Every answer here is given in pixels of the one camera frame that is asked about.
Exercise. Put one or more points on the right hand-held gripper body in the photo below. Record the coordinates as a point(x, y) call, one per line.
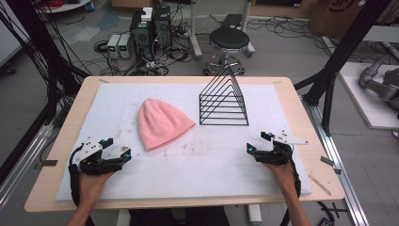
point(277, 153)

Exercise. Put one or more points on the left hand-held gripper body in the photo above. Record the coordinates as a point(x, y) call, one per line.
point(94, 163)

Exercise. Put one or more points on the pink knit beanie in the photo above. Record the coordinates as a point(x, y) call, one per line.
point(163, 125)

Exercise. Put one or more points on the person's left hand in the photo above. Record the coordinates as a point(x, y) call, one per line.
point(92, 185)

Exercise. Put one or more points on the person's right hand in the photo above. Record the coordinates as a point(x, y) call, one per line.
point(284, 177)

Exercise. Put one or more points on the black tape strip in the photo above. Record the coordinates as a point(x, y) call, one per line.
point(50, 163)

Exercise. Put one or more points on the grey tape strip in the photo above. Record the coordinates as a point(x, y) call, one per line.
point(327, 161)

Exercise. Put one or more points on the thin wooden stick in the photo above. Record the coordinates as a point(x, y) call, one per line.
point(320, 185)

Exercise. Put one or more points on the white table mat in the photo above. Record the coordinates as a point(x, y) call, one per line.
point(194, 169)

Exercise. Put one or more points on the white table leg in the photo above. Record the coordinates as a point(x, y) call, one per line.
point(254, 215)
point(124, 218)

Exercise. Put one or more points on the black floor clamp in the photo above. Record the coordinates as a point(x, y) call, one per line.
point(329, 216)

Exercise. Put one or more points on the person's dark clothing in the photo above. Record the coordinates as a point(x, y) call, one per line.
point(178, 218)

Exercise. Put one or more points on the grey bench power supply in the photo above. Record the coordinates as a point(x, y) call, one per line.
point(113, 45)
point(125, 46)

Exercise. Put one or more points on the white platform board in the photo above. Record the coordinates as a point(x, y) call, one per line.
point(363, 106)

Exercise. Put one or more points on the black round stool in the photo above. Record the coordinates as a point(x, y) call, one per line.
point(229, 39)

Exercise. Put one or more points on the white stand leg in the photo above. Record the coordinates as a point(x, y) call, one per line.
point(194, 34)
point(247, 31)

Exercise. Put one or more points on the black computer tower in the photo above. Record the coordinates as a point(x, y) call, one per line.
point(141, 34)
point(162, 28)

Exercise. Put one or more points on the black flat laptop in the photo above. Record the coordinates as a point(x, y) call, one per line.
point(232, 20)

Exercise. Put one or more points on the cardboard box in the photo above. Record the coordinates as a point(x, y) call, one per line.
point(332, 19)

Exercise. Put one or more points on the small white box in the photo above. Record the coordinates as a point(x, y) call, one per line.
point(146, 14)

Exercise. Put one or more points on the blue tape roll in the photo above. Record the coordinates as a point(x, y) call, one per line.
point(90, 6)

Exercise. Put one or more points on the white round table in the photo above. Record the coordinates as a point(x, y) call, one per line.
point(66, 7)

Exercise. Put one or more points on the aluminium rail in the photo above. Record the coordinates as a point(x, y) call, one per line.
point(338, 175)
point(22, 163)

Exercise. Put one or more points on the black frame post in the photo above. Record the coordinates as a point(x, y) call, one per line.
point(40, 47)
point(348, 44)

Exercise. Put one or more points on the white wall panel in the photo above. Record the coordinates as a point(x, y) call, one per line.
point(9, 34)

